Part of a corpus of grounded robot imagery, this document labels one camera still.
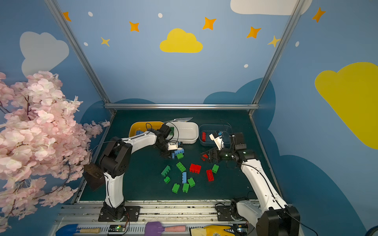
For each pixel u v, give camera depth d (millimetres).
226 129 1048
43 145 391
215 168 883
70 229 702
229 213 743
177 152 955
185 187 806
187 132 1100
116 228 710
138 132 1054
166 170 875
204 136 1036
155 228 699
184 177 843
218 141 701
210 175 861
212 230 689
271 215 387
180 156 957
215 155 675
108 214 676
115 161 529
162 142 776
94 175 818
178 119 1148
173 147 878
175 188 805
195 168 875
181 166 902
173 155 940
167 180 839
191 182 826
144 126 1111
